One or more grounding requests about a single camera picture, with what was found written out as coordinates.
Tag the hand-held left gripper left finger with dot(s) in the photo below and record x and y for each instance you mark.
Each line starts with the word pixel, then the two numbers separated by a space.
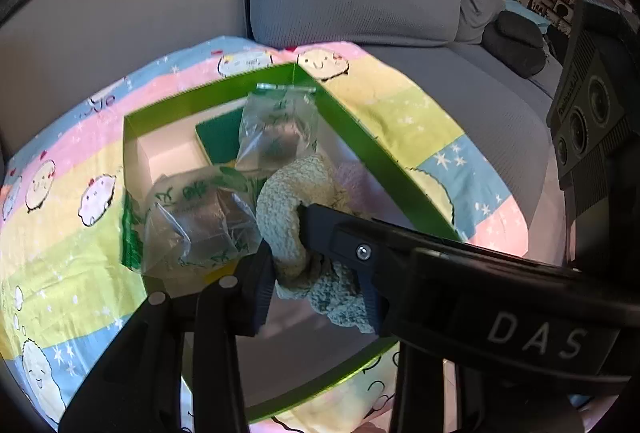
pixel 260 293

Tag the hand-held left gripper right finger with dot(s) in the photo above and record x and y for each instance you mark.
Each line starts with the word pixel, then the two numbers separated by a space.
pixel 372 308

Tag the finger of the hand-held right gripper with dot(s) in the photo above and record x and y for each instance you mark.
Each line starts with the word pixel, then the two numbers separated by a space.
pixel 325 228

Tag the green fluffy scrunchie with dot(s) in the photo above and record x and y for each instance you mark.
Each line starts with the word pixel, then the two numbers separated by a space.
pixel 285 208

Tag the purple mesh scrunchie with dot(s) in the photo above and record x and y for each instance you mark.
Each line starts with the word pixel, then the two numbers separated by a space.
pixel 360 183

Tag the clear plastic bag green print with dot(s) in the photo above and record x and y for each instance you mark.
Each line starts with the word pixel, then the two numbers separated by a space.
pixel 195 223
pixel 277 128

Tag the green cardboard box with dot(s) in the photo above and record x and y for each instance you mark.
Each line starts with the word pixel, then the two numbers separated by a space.
pixel 210 99

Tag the printed cartoon blanket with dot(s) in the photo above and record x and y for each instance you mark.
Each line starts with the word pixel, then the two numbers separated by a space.
pixel 60 223

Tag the dark round cushion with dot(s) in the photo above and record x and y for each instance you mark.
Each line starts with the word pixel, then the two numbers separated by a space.
pixel 515 43

